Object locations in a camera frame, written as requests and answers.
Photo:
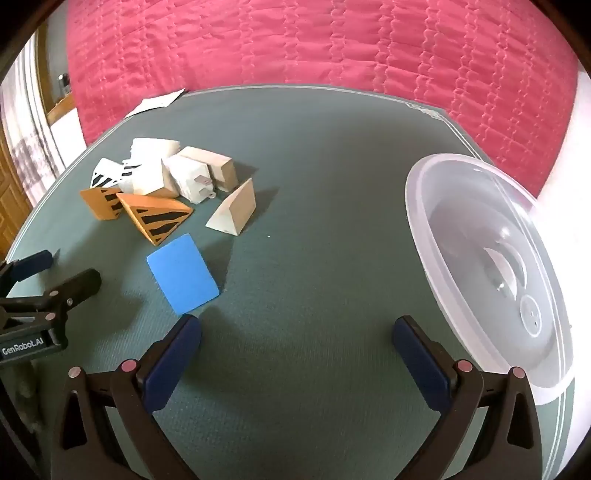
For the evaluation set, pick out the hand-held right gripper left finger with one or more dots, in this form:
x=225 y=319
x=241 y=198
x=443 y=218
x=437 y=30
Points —
x=173 y=360

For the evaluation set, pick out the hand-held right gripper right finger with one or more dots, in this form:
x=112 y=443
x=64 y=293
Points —
x=422 y=364

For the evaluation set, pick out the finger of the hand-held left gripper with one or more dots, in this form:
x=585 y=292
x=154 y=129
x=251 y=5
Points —
x=76 y=285
x=32 y=261

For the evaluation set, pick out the small orange striped wedge block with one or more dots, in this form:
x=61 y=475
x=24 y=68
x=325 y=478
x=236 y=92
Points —
x=97 y=203

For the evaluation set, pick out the large orange striped wedge block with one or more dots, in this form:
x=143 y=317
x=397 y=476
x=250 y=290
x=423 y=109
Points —
x=157 y=217

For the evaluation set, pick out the clear plastic bowl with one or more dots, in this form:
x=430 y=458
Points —
x=461 y=230

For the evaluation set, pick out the white heart-shaped block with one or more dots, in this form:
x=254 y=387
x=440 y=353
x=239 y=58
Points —
x=235 y=210

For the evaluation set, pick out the wooden door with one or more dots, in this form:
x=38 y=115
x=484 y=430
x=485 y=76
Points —
x=11 y=198

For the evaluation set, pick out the blue square block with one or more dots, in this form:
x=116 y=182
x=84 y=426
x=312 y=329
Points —
x=184 y=274

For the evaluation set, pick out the white striped wedge block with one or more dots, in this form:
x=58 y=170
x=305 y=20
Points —
x=104 y=173

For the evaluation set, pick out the white curtain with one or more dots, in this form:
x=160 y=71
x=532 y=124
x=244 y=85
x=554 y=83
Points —
x=32 y=143

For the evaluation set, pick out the small white block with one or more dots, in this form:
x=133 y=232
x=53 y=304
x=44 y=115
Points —
x=189 y=180

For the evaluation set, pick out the tan wooden block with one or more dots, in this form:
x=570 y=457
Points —
x=219 y=164

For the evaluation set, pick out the white paper sheet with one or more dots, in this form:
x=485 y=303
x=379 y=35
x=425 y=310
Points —
x=154 y=102

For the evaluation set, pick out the green table mat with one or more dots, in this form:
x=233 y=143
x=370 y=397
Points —
x=300 y=184

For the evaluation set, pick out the red quilted blanket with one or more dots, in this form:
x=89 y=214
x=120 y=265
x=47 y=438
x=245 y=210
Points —
x=323 y=46

